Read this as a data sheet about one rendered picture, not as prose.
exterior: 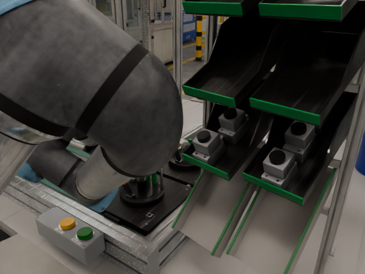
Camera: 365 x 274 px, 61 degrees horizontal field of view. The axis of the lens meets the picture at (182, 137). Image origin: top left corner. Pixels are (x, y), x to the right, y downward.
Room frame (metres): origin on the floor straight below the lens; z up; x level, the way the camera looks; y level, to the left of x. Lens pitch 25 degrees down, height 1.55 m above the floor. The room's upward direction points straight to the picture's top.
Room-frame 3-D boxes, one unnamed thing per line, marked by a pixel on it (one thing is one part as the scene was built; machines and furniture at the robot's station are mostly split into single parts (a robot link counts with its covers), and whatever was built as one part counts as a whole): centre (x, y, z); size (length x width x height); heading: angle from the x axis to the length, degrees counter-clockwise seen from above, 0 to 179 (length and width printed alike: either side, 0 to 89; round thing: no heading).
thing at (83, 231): (0.64, 0.26, 0.96); 0.04 x 0.04 x 0.02
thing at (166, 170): (1.02, -0.02, 1.01); 0.24 x 0.24 x 0.13; 56
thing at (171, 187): (0.81, 0.13, 0.96); 0.24 x 0.24 x 0.02; 56
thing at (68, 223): (0.68, 0.32, 0.96); 0.04 x 0.04 x 0.02
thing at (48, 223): (0.68, 0.32, 0.93); 0.21 x 0.07 x 0.06; 56
